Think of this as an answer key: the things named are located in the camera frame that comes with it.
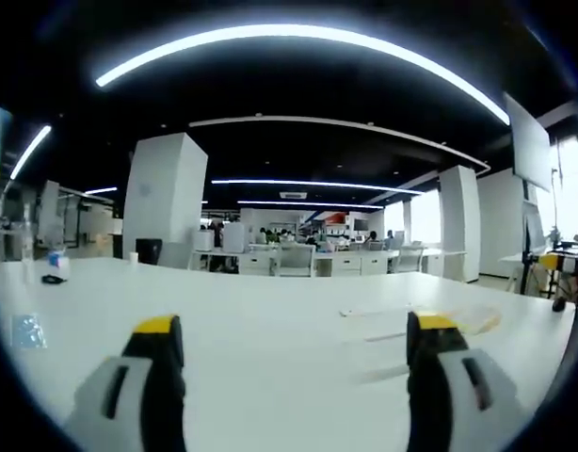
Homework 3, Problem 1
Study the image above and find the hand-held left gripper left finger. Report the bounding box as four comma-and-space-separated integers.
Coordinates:
64, 314, 187, 452

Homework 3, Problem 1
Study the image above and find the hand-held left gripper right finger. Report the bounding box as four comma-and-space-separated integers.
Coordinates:
406, 310, 531, 452

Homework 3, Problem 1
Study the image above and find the grey mesh office chair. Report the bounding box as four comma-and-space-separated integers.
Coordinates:
275, 242, 317, 278
388, 246, 425, 275

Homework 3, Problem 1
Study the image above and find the yellow black stand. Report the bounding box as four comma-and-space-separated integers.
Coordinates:
520, 251, 578, 299

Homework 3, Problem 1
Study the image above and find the black waste bin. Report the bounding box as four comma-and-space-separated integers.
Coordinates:
135, 238, 164, 266

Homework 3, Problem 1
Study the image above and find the white square pillar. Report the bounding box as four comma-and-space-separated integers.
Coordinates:
438, 164, 481, 283
121, 132, 209, 270

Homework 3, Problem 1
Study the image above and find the white office desk row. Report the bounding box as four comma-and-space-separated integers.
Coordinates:
190, 248, 468, 279

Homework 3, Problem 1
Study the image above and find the white cabinet appliance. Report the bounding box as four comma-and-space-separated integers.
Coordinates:
221, 221, 246, 254

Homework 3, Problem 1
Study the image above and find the short ceiling light strip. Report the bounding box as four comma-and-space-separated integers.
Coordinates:
8, 123, 53, 181

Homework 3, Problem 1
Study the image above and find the long ceiling light strip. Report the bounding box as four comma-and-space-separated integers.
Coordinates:
94, 23, 512, 127

